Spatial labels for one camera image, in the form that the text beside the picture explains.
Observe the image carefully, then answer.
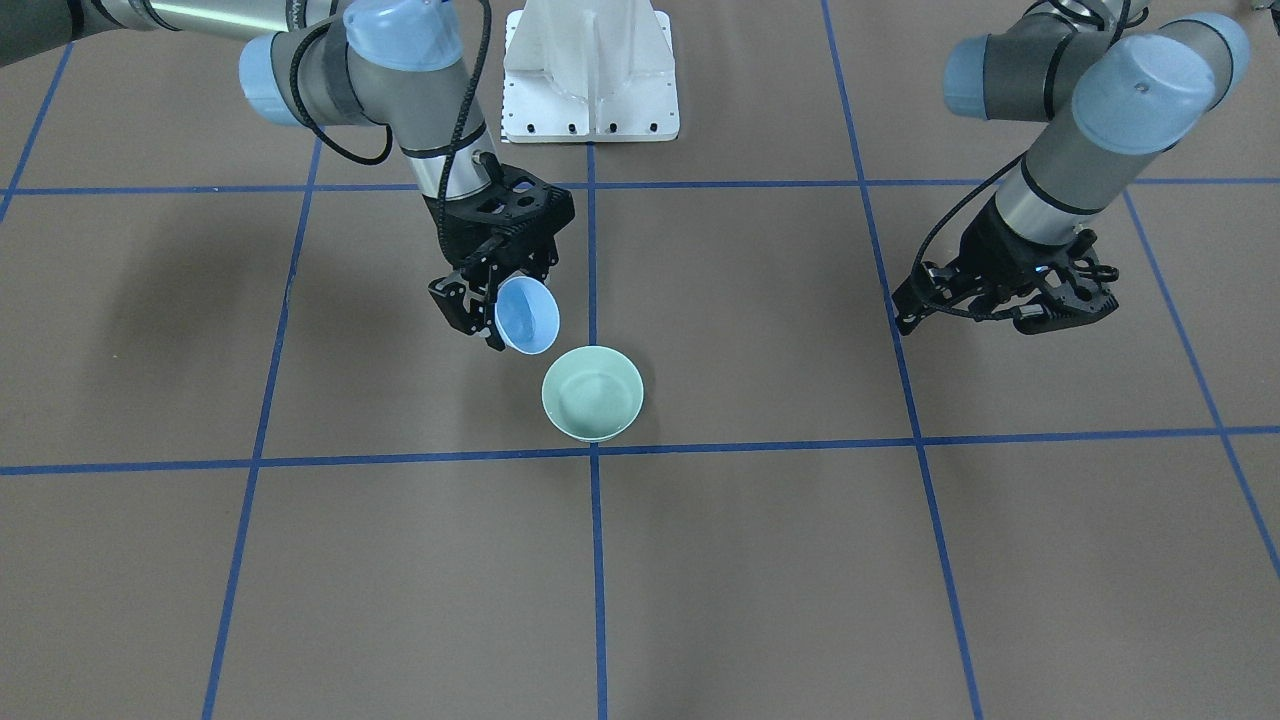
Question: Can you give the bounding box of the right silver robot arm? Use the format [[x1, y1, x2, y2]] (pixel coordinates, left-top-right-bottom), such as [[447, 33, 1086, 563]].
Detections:
[[1, 1, 575, 355]]

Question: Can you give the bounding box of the black camera cable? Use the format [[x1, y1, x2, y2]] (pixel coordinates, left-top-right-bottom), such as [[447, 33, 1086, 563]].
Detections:
[[910, 150, 1030, 323], [288, 0, 495, 272]]

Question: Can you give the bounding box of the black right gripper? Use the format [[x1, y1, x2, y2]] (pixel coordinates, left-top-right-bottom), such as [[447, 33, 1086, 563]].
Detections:
[[424, 190, 561, 352]]

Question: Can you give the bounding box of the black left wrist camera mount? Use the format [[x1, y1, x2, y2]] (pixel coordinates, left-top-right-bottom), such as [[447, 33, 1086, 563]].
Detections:
[[1050, 228, 1120, 301]]

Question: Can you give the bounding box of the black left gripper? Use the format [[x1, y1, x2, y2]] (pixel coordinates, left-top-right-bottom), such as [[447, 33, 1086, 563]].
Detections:
[[892, 200, 1119, 336]]

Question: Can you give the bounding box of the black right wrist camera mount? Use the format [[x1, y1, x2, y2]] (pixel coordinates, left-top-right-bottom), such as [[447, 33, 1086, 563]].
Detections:
[[476, 164, 576, 237]]

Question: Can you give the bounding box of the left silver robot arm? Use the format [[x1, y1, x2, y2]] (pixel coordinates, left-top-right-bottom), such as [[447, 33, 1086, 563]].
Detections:
[[892, 1, 1252, 334]]

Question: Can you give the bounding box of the white central pedestal column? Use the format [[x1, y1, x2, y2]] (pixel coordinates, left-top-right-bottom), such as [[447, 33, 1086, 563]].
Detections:
[[500, 1, 681, 143]]

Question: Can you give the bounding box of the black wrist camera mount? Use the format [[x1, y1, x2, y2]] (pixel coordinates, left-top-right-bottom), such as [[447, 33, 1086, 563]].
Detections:
[[476, 164, 576, 237], [1050, 228, 1120, 301]]

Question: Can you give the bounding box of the mint green bowl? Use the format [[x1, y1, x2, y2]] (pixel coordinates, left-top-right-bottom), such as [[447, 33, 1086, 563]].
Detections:
[[541, 345, 645, 443]]

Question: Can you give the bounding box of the light blue plastic cup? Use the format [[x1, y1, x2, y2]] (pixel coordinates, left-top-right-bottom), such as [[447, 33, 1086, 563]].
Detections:
[[493, 275, 561, 355]]

